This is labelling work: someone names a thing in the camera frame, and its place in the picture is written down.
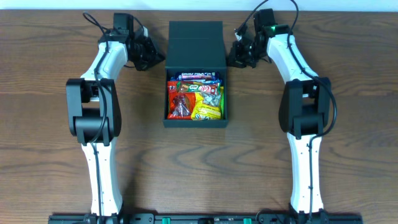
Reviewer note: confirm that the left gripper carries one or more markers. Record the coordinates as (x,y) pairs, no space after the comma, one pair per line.
(149,54)

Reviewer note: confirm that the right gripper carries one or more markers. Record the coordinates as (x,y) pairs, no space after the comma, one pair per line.
(240,55)

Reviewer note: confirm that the purple Dairy Milk bar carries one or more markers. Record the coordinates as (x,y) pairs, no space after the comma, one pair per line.
(182,76)

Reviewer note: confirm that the blue Oreo cookie pack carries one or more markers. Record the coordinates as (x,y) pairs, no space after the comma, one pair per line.
(200,81)

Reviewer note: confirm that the black gift box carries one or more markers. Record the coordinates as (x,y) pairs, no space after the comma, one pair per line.
(196,47)

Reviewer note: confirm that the red green KitKat bar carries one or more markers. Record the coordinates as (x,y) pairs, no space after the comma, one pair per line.
(185,87)

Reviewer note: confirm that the red candy bag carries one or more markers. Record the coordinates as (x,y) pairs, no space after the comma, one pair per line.
(181,105)

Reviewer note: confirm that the yellow Hacks candy bag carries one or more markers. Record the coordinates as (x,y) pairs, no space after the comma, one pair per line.
(207,107)

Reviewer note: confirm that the green Haribo gummy bag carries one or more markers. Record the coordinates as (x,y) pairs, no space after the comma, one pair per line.
(222,102)

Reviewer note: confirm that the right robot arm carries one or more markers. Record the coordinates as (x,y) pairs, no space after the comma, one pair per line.
(304,107)

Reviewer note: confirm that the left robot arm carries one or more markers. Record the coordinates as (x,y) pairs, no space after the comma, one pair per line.
(94,115)

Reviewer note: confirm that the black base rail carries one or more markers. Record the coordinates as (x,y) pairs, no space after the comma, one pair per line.
(149,218)

